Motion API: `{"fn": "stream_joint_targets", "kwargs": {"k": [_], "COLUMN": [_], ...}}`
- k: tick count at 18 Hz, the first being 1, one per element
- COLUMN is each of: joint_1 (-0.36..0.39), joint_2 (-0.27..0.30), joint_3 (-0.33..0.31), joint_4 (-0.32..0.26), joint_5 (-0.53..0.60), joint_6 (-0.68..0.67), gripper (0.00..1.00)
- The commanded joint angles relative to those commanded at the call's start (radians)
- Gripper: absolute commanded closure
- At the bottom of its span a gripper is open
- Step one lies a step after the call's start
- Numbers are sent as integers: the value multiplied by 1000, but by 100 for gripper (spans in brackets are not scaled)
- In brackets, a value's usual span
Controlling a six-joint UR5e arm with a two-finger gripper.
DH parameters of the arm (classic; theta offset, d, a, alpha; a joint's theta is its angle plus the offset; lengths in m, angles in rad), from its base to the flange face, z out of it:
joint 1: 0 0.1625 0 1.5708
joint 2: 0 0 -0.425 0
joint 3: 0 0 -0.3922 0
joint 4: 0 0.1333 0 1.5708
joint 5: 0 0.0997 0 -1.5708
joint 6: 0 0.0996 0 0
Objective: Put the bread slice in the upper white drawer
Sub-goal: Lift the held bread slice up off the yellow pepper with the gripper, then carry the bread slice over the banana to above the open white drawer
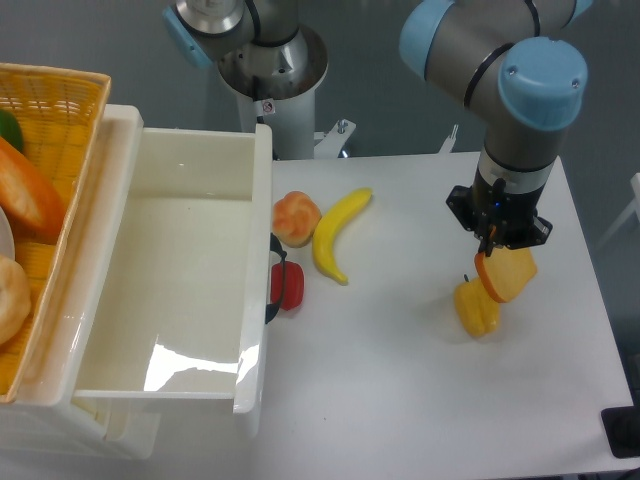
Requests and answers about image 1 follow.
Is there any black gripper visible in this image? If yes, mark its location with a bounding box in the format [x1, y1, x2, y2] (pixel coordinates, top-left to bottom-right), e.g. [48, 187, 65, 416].
[446, 178, 553, 257]

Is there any toy bread slice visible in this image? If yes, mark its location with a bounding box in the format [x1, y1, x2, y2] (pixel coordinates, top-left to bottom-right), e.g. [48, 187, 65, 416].
[474, 248, 537, 303]

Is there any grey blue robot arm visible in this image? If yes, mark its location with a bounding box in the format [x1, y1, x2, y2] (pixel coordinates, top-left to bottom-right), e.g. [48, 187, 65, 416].
[163, 1, 588, 254]

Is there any orange toy bread roll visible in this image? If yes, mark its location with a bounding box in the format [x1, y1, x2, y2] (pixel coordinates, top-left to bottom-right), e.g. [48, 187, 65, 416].
[272, 191, 322, 248]

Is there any open white upper drawer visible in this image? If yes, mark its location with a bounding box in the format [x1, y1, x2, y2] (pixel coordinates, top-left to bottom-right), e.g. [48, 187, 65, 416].
[74, 124, 272, 437]

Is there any white drawer cabinet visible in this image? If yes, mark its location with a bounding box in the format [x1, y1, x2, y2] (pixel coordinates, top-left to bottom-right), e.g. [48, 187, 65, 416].
[1, 105, 160, 459]

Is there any yellow toy bell pepper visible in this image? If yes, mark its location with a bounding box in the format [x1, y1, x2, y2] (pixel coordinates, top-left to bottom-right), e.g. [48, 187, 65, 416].
[454, 278, 501, 338]

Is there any yellow toy banana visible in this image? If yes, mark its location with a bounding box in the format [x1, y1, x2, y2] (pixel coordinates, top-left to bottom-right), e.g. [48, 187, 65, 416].
[312, 187, 373, 285]

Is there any red toy bell pepper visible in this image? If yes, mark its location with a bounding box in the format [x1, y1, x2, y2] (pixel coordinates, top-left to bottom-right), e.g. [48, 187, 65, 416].
[270, 261, 305, 311]

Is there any black device at edge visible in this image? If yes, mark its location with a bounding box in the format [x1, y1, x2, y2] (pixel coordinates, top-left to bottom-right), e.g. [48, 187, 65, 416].
[601, 406, 639, 459]

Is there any yellow wicker basket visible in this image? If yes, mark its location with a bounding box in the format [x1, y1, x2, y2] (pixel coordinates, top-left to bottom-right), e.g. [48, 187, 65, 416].
[1, 63, 111, 404]

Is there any orange toy baguette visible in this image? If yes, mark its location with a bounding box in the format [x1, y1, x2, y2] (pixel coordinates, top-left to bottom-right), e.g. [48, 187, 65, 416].
[1, 138, 66, 243]

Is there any beige toy bun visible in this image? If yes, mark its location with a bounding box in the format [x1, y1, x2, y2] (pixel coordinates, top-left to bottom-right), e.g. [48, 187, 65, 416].
[1, 255, 31, 344]

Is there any green toy vegetable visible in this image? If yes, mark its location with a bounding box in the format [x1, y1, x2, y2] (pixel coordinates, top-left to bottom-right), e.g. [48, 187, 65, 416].
[0, 110, 24, 152]

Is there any black drawer handle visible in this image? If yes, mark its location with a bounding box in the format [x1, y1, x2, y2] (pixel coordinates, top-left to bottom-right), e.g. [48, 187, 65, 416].
[265, 233, 287, 325]

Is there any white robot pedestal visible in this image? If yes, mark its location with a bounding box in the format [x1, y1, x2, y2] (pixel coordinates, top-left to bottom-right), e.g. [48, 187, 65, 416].
[216, 24, 358, 162]

